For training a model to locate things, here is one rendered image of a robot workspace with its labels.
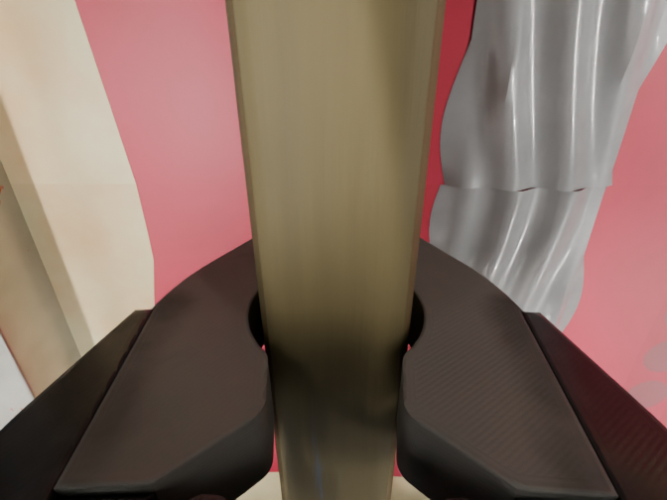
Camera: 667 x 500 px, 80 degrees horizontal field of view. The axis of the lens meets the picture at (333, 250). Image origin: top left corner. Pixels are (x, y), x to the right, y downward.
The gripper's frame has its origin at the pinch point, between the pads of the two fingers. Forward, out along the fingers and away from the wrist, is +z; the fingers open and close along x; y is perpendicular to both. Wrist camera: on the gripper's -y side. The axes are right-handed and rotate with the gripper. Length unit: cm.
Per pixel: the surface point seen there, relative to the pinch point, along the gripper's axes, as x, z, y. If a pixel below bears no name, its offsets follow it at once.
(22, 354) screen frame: -14.2, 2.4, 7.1
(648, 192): 13.1, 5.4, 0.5
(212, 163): -5.2, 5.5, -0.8
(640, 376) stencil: 16.6, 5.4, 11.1
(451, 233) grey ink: 5.0, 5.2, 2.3
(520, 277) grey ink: 8.4, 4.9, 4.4
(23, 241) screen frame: -14.1, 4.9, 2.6
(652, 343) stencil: 16.4, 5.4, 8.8
